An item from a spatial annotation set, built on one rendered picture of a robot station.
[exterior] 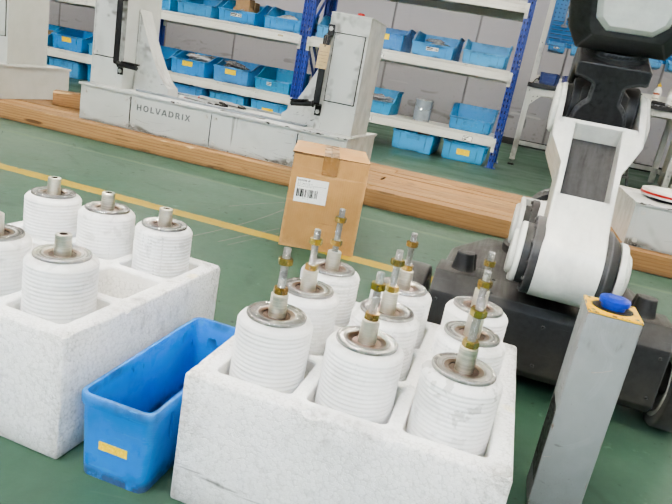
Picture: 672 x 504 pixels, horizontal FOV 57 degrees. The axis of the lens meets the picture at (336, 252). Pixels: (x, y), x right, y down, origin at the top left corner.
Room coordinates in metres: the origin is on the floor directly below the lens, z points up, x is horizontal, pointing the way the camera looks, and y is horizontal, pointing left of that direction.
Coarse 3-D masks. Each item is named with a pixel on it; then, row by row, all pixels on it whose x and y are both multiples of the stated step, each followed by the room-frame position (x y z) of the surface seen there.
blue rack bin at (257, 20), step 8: (232, 0) 6.17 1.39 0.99; (224, 8) 5.89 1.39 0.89; (232, 8) 6.18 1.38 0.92; (264, 8) 6.00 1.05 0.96; (224, 16) 5.90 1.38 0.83; (232, 16) 5.89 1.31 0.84; (240, 16) 5.87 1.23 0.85; (248, 16) 5.85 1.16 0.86; (256, 16) 5.89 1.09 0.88; (248, 24) 5.86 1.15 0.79; (256, 24) 5.92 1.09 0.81
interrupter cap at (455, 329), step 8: (456, 320) 0.81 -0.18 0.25; (448, 328) 0.78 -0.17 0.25; (456, 328) 0.78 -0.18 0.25; (464, 328) 0.79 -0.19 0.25; (488, 328) 0.80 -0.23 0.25; (456, 336) 0.75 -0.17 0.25; (464, 336) 0.76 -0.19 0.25; (480, 336) 0.78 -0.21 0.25; (488, 336) 0.78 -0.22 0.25; (496, 336) 0.78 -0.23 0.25; (480, 344) 0.74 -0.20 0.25; (488, 344) 0.74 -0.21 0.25; (496, 344) 0.75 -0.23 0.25
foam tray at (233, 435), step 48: (432, 336) 0.92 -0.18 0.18; (192, 384) 0.66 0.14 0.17; (240, 384) 0.66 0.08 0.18; (192, 432) 0.66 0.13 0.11; (240, 432) 0.64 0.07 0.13; (288, 432) 0.63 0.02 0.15; (336, 432) 0.61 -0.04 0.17; (384, 432) 0.61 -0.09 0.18; (192, 480) 0.65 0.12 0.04; (240, 480) 0.64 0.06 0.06; (288, 480) 0.63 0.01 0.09; (336, 480) 0.61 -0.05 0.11; (384, 480) 0.60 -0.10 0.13; (432, 480) 0.59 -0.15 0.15; (480, 480) 0.58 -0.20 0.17
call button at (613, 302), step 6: (600, 294) 0.82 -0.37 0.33; (606, 294) 0.81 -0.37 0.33; (612, 294) 0.82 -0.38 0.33; (600, 300) 0.81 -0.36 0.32; (606, 300) 0.80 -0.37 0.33; (612, 300) 0.79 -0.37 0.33; (618, 300) 0.80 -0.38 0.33; (624, 300) 0.80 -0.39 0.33; (606, 306) 0.80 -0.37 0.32; (612, 306) 0.79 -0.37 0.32; (618, 306) 0.79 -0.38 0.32; (624, 306) 0.79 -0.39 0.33
